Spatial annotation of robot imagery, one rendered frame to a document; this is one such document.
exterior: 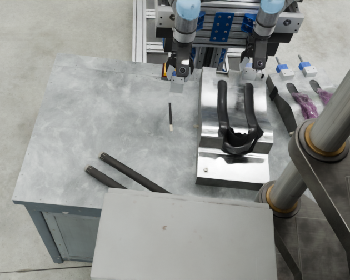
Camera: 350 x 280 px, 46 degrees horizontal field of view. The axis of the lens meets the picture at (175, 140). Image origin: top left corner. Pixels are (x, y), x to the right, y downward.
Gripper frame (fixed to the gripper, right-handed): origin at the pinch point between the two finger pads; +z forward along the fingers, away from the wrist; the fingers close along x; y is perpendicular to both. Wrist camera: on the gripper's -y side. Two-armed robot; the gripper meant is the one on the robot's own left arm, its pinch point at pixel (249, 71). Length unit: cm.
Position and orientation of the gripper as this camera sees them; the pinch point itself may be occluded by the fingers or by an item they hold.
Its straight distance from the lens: 172.8
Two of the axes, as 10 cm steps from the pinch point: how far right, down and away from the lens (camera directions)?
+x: -9.9, -1.1, -0.5
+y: 0.7, -8.3, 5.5
